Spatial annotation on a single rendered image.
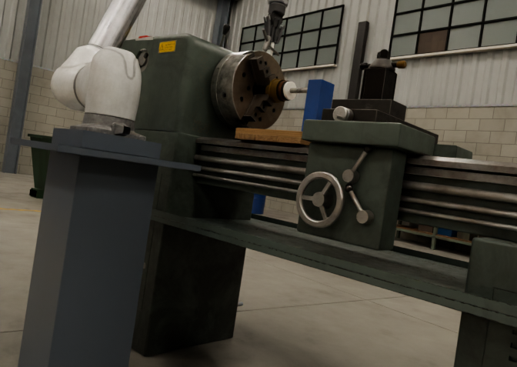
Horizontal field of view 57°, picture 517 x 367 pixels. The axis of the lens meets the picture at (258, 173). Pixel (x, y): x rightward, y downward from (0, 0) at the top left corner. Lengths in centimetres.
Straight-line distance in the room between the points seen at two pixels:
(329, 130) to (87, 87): 75
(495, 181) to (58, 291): 118
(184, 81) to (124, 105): 43
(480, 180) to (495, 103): 746
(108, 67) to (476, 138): 760
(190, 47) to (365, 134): 89
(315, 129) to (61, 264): 81
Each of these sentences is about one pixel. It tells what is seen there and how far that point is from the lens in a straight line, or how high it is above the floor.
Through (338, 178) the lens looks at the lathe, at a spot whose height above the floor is 77.
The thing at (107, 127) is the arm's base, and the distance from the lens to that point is 150.
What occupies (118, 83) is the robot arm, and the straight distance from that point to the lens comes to 152.
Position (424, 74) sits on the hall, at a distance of 952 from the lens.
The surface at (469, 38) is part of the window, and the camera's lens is 924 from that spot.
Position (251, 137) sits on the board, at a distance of 167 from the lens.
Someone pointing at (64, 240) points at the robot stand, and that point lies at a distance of 147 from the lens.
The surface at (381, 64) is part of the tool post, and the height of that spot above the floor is 113.
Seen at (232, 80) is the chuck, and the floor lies 108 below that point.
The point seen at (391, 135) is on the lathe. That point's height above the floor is 89.
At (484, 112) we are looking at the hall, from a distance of 871.
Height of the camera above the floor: 75
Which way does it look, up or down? level
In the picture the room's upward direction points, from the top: 8 degrees clockwise
